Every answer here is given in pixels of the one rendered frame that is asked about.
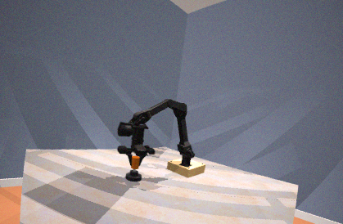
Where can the orange knob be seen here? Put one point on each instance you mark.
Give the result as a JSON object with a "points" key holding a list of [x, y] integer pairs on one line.
{"points": [[135, 162]]}

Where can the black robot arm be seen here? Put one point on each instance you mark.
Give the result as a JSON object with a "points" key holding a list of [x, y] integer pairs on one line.
{"points": [[141, 117]]}

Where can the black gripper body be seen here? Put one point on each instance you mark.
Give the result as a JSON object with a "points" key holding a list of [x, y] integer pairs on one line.
{"points": [[128, 151]]}

